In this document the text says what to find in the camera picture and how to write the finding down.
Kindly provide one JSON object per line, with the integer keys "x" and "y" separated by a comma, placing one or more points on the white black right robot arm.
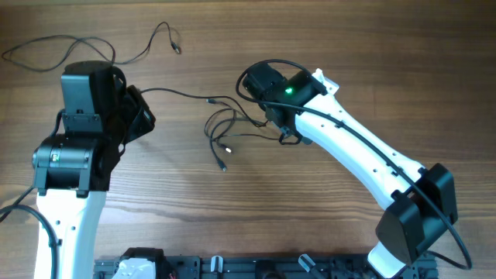
{"x": 419, "y": 204}

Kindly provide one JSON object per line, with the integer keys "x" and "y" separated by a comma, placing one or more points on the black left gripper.
{"x": 140, "y": 117}

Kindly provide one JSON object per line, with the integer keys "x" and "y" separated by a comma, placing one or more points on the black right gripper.
{"x": 289, "y": 136}

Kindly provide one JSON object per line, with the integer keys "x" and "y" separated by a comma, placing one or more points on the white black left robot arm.
{"x": 73, "y": 165}

